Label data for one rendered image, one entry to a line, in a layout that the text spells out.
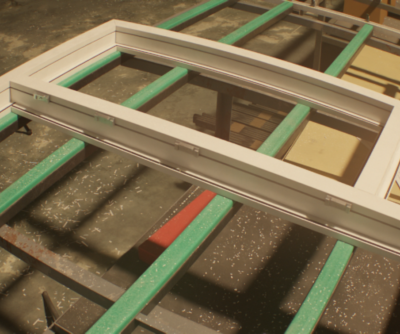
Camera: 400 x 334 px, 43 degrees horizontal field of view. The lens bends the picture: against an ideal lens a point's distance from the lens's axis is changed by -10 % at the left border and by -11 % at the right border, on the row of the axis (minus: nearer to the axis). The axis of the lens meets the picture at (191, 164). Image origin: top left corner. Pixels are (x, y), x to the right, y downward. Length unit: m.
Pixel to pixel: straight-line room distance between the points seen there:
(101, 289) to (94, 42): 0.81
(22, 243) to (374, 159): 0.66
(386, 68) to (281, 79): 1.02
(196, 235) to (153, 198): 1.49
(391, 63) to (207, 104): 1.21
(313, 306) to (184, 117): 2.24
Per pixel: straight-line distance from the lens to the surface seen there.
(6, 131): 1.28
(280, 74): 1.36
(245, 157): 0.98
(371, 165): 1.03
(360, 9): 2.84
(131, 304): 0.81
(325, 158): 1.58
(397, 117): 1.24
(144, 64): 1.60
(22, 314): 1.96
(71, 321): 1.15
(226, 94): 1.49
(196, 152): 1.00
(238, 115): 2.35
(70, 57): 1.46
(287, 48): 4.02
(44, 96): 1.21
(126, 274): 1.24
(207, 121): 2.29
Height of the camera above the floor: 1.47
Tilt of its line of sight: 34 degrees down
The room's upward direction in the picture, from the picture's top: 3 degrees clockwise
